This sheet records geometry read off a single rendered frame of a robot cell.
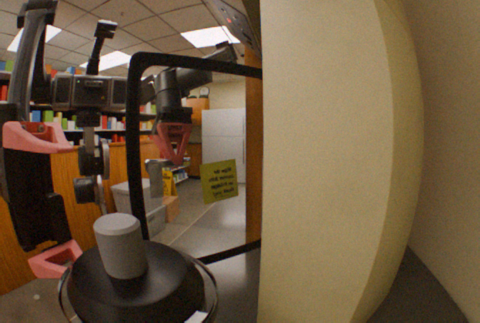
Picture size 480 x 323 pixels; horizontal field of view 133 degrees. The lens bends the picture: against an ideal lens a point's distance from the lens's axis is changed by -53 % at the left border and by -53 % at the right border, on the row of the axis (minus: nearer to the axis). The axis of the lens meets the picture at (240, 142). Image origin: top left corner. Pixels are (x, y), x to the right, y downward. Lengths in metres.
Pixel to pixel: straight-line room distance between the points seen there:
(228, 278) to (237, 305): 0.09
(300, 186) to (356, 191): 0.05
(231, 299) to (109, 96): 0.93
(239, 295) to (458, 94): 0.64
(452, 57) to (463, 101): 0.11
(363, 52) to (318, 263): 0.19
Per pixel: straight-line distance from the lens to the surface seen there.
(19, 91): 0.42
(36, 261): 0.23
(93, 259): 0.15
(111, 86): 1.07
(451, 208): 0.58
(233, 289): 0.47
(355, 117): 0.18
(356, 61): 0.19
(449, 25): 0.60
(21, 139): 0.18
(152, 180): 0.34
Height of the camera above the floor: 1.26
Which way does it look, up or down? 3 degrees down
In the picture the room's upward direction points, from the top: straight up
